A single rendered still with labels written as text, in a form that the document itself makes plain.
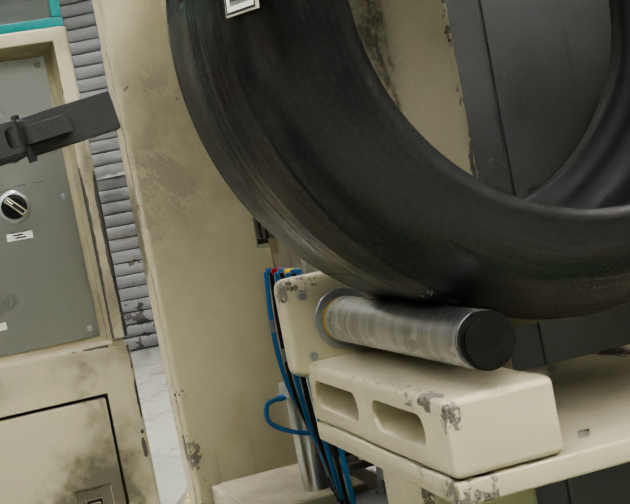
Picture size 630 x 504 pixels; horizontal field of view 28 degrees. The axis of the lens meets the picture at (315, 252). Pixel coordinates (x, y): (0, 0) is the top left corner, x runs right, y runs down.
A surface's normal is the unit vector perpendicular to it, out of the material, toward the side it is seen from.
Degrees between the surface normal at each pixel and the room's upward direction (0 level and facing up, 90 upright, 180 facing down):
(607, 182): 82
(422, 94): 90
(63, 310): 90
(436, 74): 90
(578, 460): 90
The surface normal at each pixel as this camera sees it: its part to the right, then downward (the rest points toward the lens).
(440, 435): -0.94, 0.19
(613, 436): -0.18, -0.98
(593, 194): 0.16, -0.14
